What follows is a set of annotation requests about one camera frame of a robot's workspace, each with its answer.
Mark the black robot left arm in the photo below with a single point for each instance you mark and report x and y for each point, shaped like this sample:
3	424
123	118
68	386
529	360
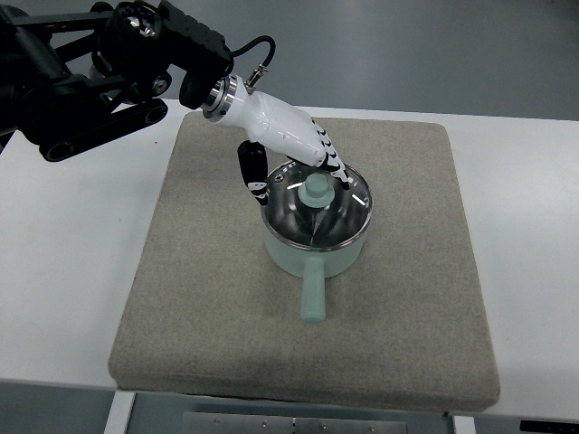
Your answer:
73	82

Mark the white table leg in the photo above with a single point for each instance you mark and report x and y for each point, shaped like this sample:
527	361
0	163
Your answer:
119	413

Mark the beige fabric mat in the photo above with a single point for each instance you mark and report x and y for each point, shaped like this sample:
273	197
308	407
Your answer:
210	313

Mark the glass lid with green knob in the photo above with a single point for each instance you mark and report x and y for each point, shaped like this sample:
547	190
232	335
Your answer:
309	209

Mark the mint green steel pot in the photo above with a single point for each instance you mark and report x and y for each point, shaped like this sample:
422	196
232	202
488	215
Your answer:
314	265

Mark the grey metal plate below table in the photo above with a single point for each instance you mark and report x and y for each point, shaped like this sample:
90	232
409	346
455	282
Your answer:
206	423

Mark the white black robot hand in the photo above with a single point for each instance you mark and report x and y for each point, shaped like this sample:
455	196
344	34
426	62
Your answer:
273	124

